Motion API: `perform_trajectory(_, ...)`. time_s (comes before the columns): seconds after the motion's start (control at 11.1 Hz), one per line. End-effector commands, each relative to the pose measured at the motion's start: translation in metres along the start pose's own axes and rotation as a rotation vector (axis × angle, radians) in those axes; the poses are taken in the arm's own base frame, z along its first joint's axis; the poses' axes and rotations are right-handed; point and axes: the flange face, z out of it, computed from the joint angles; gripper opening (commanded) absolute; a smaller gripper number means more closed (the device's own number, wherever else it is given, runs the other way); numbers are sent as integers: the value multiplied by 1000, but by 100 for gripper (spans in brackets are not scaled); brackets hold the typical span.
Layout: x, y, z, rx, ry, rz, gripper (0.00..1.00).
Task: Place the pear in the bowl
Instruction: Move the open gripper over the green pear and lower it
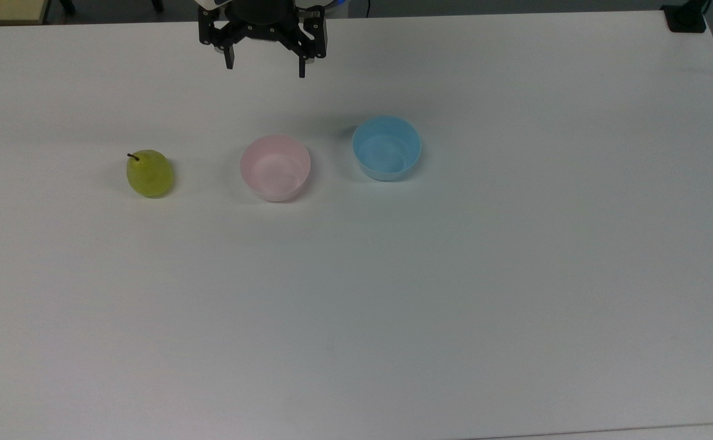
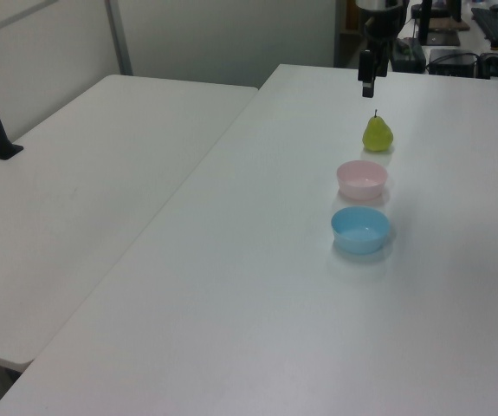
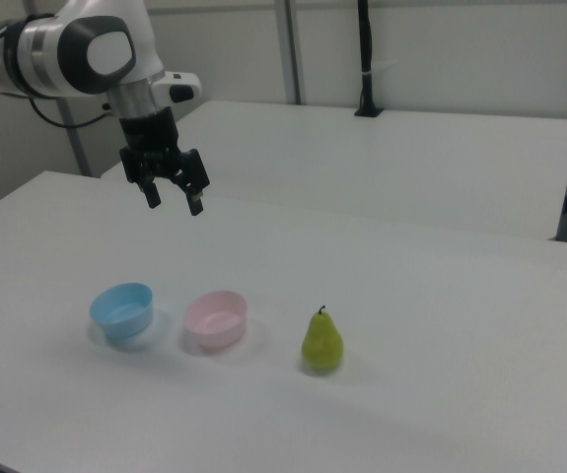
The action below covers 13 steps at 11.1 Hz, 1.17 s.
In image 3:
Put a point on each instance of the blue plastic bowl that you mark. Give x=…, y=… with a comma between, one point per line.
x=122, y=315

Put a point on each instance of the green pear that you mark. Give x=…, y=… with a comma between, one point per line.
x=322, y=345

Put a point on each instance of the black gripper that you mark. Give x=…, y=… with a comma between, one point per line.
x=151, y=135

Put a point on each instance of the wide grey wall post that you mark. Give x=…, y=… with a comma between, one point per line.
x=290, y=49

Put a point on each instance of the white side table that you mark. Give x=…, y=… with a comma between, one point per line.
x=362, y=162

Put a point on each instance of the black clamped pole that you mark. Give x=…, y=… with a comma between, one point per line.
x=366, y=49

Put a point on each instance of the thin grey wall post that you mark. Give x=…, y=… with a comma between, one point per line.
x=77, y=148

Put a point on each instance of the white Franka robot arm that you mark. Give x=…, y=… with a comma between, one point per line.
x=41, y=54

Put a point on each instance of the pink plastic bowl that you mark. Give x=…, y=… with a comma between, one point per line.
x=214, y=325

